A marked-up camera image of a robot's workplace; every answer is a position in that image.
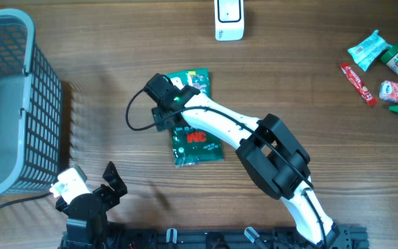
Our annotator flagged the green 3M product pouch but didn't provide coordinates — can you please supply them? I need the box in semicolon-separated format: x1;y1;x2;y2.
167;68;224;167

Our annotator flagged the grey plastic mesh basket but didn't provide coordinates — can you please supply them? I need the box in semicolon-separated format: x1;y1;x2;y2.
0;8;64;196

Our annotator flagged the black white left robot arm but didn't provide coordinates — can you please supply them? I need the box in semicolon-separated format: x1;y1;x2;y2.
50;162;128;248

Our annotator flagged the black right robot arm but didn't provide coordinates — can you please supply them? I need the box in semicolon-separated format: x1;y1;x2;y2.
143;73;337;248

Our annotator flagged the white barcode scanner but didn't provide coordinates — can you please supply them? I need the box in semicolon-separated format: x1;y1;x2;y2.
214;0;245;42

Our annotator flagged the small red white packet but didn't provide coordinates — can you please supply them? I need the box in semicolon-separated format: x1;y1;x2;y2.
379;80;398;102

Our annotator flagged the black left camera cable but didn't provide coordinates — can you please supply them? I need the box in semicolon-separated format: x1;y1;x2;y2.
0;192;53;225

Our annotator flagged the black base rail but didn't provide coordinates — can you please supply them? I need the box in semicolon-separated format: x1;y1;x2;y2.
58;225;370;249

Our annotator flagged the pale teal packet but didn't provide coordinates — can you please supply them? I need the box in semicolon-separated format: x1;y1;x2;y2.
348;30;392;71

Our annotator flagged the red stick packet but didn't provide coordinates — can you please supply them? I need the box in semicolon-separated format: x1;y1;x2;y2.
340;62;377;106

